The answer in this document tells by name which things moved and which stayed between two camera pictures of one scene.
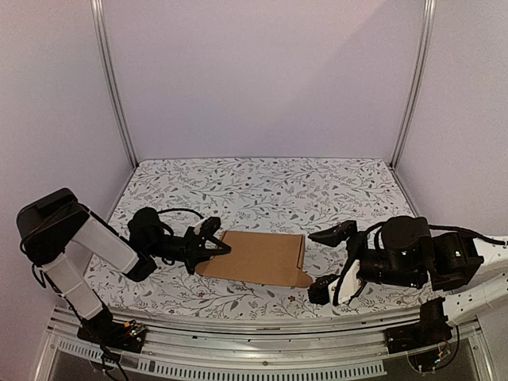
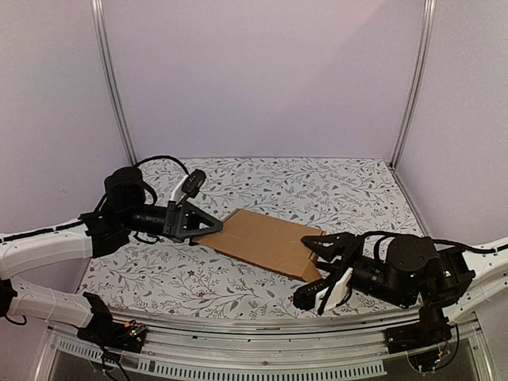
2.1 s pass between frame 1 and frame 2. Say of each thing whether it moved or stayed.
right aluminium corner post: stayed
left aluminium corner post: stayed
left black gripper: moved
